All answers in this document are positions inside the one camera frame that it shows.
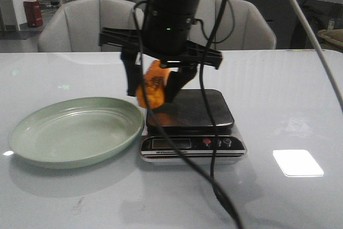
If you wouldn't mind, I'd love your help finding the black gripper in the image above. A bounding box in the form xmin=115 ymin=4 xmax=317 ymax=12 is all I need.
xmin=99 ymin=10 xmax=222 ymax=102

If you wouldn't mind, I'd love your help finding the pale green plate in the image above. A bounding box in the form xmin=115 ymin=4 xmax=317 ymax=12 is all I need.
xmin=9 ymin=97 xmax=144 ymax=169

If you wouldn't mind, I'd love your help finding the red waste bin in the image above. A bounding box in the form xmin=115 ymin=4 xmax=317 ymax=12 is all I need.
xmin=23 ymin=1 xmax=43 ymax=27

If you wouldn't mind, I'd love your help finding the right grey upholstered chair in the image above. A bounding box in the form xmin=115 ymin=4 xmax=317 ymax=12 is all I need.
xmin=189 ymin=0 xmax=277 ymax=50

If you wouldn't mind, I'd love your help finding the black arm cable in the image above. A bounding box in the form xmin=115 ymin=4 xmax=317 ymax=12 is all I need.
xmin=132 ymin=0 xmax=246 ymax=229

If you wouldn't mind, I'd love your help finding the black silver kitchen scale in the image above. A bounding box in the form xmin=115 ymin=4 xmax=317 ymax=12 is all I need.
xmin=140 ymin=89 xmax=247 ymax=165

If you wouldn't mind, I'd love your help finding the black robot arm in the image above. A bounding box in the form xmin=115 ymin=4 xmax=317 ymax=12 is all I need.
xmin=99 ymin=0 xmax=222 ymax=108

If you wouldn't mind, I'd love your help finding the orange corn cob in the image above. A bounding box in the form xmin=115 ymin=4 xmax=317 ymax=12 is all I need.
xmin=144 ymin=60 xmax=170 ymax=109

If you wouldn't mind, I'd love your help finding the left grey upholstered chair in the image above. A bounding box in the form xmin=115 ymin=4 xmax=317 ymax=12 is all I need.
xmin=38 ymin=0 xmax=135 ymax=53

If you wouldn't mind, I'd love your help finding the grey upholstered chair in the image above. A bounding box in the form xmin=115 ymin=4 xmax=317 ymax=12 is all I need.
xmin=189 ymin=0 xmax=277 ymax=50
xmin=38 ymin=0 xmax=135 ymax=53

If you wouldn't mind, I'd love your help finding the dark side table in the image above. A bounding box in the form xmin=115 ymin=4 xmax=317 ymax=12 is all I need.
xmin=301 ymin=0 xmax=342 ymax=52

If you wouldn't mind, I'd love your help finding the grey cable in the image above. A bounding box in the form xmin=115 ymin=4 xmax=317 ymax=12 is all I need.
xmin=277 ymin=0 xmax=343 ymax=112

